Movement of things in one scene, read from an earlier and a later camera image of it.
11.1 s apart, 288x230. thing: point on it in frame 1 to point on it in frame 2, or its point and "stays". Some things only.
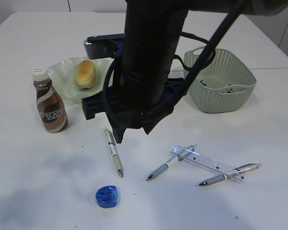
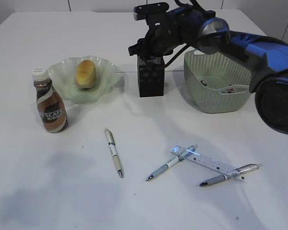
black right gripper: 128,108 to 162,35
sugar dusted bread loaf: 85,74 stays
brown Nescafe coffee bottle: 51,103 stays
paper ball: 203,83 stays
